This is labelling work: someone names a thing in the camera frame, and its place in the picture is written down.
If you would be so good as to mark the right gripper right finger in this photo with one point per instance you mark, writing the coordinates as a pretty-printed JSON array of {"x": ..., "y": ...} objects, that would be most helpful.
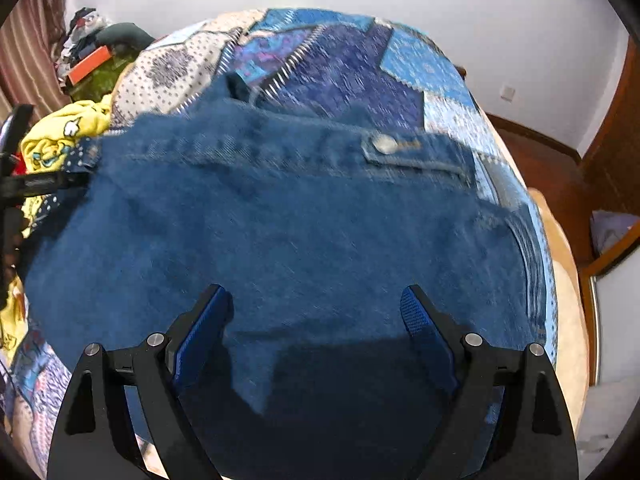
[{"x": 506, "y": 418}]

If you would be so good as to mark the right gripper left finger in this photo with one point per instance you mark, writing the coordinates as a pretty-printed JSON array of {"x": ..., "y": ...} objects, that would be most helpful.
[{"x": 93, "y": 436}]

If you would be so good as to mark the blue denim jacket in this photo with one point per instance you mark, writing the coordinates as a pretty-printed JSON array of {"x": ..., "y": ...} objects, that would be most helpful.
[{"x": 315, "y": 225}]

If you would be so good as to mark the clothes pile in corner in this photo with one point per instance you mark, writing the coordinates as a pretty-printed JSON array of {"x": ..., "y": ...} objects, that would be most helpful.
[{"x": 89, "y": 30}]

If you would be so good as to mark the yellow cartoon blanket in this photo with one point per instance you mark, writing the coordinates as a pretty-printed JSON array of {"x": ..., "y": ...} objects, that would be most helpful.
[{"x": 46, "y": 137}]

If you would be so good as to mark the green patterned storage box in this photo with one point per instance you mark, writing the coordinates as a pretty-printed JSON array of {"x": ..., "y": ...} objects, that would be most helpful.
[{"x": 102, "y": 80}]

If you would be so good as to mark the orange box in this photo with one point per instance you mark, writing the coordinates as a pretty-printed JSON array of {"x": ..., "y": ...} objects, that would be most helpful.
[{"x": 88, "y": 64}]

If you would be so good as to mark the striped red curtain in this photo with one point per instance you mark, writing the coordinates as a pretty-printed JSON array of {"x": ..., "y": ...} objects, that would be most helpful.
[{"x": 31, "y": 41}]

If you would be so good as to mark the blue patchwork quilt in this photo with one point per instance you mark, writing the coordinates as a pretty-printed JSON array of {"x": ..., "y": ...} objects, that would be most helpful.
[{"x": 321, "y": 61}]

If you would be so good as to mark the wooden wardrobe door frame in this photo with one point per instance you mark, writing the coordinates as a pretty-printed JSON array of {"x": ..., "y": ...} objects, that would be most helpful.
[{"x": 611, "y": 170}]

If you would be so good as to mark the white wall socket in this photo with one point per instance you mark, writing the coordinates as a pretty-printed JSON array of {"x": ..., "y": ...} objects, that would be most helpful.
[{"x": 507, "y": 93}]

